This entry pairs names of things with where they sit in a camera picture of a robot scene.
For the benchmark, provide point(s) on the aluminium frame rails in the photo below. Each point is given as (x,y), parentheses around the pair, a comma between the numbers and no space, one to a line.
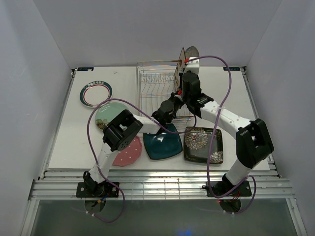
(171,179)

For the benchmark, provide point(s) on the teal square plate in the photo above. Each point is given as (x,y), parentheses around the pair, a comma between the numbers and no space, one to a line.
(164,145)

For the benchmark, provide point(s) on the cream floral square plate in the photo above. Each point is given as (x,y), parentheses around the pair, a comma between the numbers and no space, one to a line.
(179,68)

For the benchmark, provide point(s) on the wire dish rack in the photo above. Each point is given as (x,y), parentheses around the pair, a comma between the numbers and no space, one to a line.
(154,83)

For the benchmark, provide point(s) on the blue table label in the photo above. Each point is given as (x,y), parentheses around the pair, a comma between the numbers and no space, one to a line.
(85,68)
(231,68)

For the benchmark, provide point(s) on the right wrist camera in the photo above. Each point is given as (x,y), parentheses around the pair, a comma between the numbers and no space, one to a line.
(192,65)

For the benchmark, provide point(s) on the pink dotted plate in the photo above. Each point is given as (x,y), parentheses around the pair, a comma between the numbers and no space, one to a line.
(130,154)

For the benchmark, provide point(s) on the black floral square plate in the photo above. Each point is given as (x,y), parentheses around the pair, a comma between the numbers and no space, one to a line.
(196,146)

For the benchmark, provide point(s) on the white plate green rim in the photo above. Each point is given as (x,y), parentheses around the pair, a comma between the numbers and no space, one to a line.
(95,92)

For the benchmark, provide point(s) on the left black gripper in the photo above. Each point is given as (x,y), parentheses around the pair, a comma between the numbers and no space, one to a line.
(172,97)

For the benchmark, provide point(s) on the mint green flower plate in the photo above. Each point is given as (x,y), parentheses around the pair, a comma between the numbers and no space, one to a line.
(107,113)

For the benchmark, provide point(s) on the speckled round plate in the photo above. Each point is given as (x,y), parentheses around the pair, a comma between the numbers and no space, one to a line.
(190,52)

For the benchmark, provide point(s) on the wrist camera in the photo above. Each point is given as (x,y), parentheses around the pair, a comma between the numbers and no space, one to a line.
(192,65)
(178,94)

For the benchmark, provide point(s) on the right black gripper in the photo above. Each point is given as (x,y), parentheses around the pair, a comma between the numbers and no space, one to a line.
(180,73)

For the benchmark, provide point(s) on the right blue table label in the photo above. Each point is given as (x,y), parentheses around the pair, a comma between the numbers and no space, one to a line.
(231,68)

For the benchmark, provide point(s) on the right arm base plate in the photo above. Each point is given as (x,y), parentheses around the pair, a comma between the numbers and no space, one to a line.
(219,188)

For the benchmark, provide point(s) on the left blue table label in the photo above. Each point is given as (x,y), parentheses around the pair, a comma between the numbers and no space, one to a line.
(85,68)

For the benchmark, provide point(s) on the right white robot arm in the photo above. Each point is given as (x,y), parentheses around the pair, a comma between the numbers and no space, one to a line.
(253,141)

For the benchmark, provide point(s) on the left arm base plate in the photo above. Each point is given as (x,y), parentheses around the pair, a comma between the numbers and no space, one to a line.
(102,190)

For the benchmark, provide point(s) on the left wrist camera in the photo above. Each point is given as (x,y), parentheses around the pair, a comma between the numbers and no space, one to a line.
(178,94)

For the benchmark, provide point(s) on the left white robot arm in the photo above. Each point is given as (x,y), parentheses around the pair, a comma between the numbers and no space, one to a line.
(119,134)

